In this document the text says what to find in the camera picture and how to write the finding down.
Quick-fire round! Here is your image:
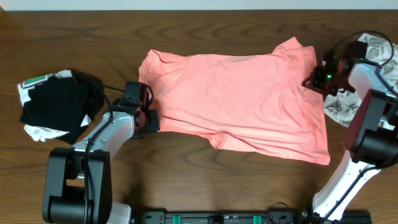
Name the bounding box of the black folded garment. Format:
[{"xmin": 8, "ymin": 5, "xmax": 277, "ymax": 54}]
[{"xmin": 19, "ymin": 70, "xmax": 104, "ymax": 146}]

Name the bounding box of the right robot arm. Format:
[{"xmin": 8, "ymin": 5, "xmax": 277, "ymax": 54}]
[{"xmin": 296, "ymin": 40, "xmax": 397, "ymax": 223}]

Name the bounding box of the white fern print cloth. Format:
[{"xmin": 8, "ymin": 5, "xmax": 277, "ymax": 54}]
[{"xmin": 322, "ymin": 32, "xmax": 398, "ymax": 131}]

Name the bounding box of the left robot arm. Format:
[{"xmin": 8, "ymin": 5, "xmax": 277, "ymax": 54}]
[{"xmin": 42, "ymin": 82, "xmax": 160, "ymax": 224}]

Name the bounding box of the white garment with green print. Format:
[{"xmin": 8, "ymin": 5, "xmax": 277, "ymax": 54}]
[{"xmin": 17, "ymin": 70, "xmax": 92, "ymax": 143}]

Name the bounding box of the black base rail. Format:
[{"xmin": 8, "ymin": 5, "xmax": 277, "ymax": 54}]
[{"xmin": 130, "ymin": 209, "xmax": 373, "ymax": 224}]

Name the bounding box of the left black cable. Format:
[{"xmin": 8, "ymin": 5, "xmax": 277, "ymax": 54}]
[{"xmin": 80, "ymin": 83, "xmax": 125, "ymax": 224}]

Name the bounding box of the pink t-shirt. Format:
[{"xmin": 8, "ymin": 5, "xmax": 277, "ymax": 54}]
[{"xmin": 139, "ymin": 38, "xmax": 330, "ymax": 165}]

